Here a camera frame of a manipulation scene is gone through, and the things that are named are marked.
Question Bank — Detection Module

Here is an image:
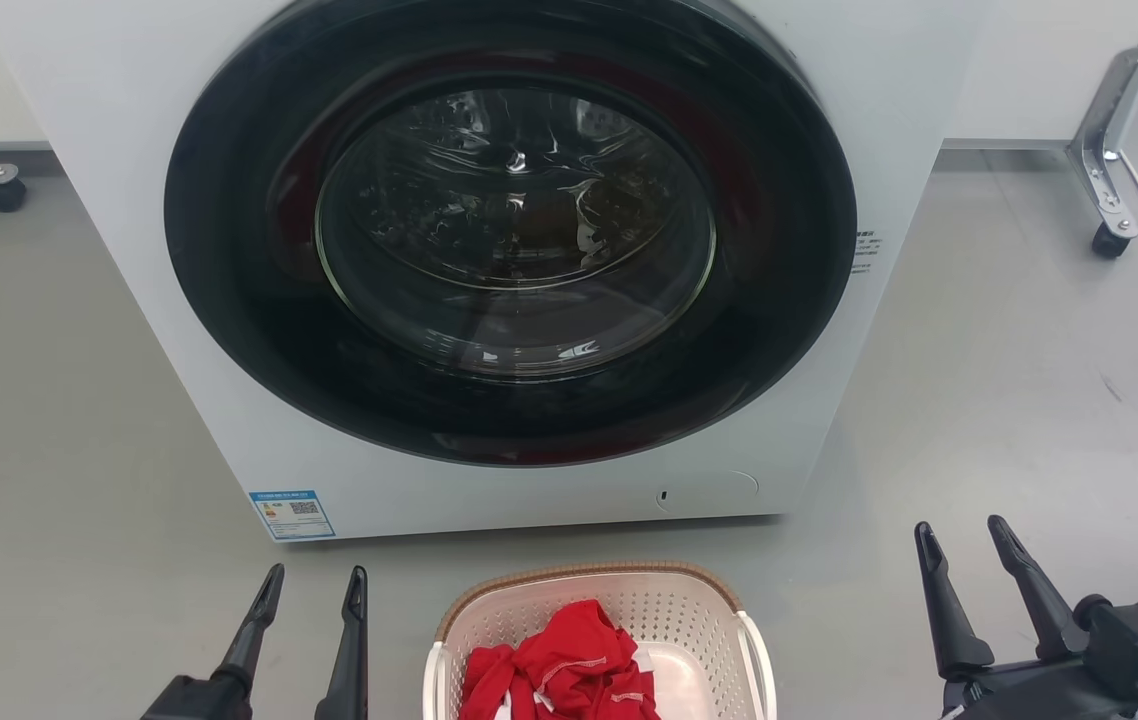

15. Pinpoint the white front-load washing machine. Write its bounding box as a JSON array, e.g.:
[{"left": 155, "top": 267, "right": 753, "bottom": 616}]
[{"left": 0, "top": 0, "right": 985, "bottom": 543}]

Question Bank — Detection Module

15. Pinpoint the red garment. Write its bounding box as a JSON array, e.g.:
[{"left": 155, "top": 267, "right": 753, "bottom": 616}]
[{"left": 458, "top": 599, "right": 661, "bottom": 720}]

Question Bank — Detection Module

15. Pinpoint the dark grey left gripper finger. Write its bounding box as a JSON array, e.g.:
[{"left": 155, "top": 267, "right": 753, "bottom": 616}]
[
  {"left": 316, "top": 565, "right": 369, "bottom": 720},
  {"left": 213, "top": 562, "right": 286, "bottom": 692}
]

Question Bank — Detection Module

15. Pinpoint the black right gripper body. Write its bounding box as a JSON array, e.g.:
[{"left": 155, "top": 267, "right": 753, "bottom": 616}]
[{"left": 941, "top": 657, "right": 1138, "bottom": 720}]

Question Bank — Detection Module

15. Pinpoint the round black washer door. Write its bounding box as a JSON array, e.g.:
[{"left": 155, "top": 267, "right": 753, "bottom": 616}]
[{"left": 164, "top": 0, "right": 858, "bottom": 468}]

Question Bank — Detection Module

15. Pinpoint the white perforated laundry basket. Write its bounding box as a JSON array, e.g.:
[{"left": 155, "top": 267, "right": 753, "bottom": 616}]
[{"left": 422, "top": 561, "right": 779, "bottom": 720}]

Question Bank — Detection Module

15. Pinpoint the long grey metal frame leg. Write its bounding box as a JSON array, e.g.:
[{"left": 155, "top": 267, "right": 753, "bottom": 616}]
[{"left": 1068, "top": 0, "right": 1138, "bottom": 240}]

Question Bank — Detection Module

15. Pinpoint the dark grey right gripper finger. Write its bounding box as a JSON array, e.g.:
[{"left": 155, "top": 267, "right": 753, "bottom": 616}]
[
  {"left": 913, "top": 520, "right": 996, "bottom": 682},
  {"left": 986, "top": 514, "right": 1091, "bottom": 662}
]

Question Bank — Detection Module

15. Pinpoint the blue energy label sticker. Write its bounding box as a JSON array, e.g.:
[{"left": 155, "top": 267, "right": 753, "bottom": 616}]
[{"left": 248, "top": 489, "right": 337, "bottom": 543}]

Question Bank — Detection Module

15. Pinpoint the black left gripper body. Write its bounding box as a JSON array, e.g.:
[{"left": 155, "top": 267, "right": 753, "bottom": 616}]
[{"left": 140, "top": 675, "right": 253, "bottom": 720}]

